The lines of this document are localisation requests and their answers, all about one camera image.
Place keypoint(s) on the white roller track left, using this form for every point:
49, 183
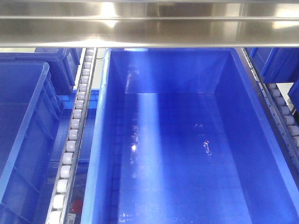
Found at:
62, 190

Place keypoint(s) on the large blue target bin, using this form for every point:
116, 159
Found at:
182, 136

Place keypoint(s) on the blue bin right of target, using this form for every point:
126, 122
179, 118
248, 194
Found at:
275, 65

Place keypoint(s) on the blue bin left of target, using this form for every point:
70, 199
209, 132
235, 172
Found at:
30, 111

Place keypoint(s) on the white roller track right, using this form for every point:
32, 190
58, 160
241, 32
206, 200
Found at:
284, 120

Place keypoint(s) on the white roller track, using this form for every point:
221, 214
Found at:
62, 190
284, 120

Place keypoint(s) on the blue bin of target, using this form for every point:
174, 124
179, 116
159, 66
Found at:
275, 65
30, 111

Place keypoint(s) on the steel shelf crossbeam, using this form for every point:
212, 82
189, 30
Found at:
149, 23

